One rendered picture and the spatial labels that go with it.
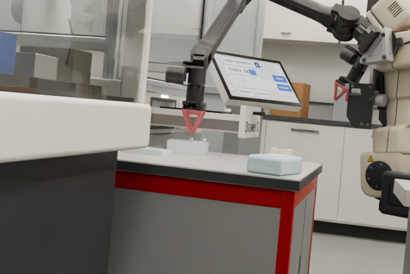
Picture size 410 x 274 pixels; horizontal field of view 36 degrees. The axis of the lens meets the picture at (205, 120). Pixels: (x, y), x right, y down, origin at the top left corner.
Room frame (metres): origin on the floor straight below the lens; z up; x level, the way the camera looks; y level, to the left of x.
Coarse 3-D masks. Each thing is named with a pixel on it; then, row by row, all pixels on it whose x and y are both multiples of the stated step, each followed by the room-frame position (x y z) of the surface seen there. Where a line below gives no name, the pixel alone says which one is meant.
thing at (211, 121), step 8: (152, 112) 2.22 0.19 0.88; (160, 112) 2.21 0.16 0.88; (168, 112) 2.20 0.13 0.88; (176, 112) 2.20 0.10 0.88; (208, 112) 2.17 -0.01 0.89; (152, 120) 2.22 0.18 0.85; (160, 120) 2.21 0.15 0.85; (168, 120) 2.20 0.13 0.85; (176, 120) 2.19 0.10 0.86; (184, 120) 2.18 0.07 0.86; (192, 120) 2.18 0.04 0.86; (208, 120) 2.16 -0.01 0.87; (216, 120) 2.16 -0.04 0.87; (224, 120) 2.15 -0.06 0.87; (232, 120) 2.14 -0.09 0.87; (200, 128) 2.17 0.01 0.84; (208, 128) 2.16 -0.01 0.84; (216, 128) 2.15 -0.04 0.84; (224, 128) 2.15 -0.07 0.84; (232, 128) 2.14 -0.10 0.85
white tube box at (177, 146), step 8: (168, 144) 1.99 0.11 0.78; (176, 144) 1.99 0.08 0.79; (184, 144) 1.99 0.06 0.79; (192, 144) 1.99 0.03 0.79; (200, 144) 1.98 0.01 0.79; (208, 144) 2.05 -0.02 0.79; (176, 152) 1.99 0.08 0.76; (184, 152) 1.99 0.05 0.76; (192, 152) 1.99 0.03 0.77; (200, 152) 1.98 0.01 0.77
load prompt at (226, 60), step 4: (224, 56) 3.19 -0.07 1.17; (224, 60) 3.17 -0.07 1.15; (228, 60) 3.19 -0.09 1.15; (232, 60) 3.21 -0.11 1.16; (236, 60) 3.23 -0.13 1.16; (240, 60) 3.25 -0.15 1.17; (244, 60) 3.27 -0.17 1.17; (248, 60) 3.29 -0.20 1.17; (252, 60) 3.31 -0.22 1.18; (232, 64) 3.19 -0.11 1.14; (236, 64) 3.21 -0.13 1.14; (240, 64) 3.23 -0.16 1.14; (244, 64) 3.25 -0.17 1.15; (248, 64) 3.27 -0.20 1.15; (252, 64) 3.29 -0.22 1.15; (256, 64) 3.32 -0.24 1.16; (260, 64) 3.34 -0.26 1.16; (260, 68) 3.31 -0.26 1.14; (264, 68) 3.33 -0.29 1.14
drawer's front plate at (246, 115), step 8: (240, 112) 2.12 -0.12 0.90; (248, 112) 2.17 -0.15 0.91; (240, 120) 2.12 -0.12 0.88; (248, 120) 2.18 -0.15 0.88; (256, 120) 2.32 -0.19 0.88; (240, 128) 2.12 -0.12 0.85; (248, 128) 2.19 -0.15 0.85; (256, 128) 2.34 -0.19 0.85; (240, 136) 2.12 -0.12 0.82; (248, 136) 2.20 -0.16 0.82; (256, 136) 2.35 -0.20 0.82
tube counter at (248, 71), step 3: (243, 69) 3.22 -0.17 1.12; (246, 69) 3.23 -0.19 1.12; (249, 69) 3.25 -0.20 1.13; (252, 69) 3.26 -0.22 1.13; (246, 72) 3.22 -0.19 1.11; (249, 72) 3.23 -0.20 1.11; (252, 72) 3.24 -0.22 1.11; (255, 72) 3.26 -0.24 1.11; (258, 72) 3.28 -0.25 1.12; (261, 72) 3.29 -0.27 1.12; (264, 72) 3.31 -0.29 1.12; (267, 72) 3.33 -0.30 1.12; (252, 75) 3.23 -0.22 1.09; (255, 75) 3.24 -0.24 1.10; (258, 75) 3.26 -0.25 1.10; (261, 75) 3.28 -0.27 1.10; (264, 75) 3.29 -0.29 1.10; (267, 75) 3.31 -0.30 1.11
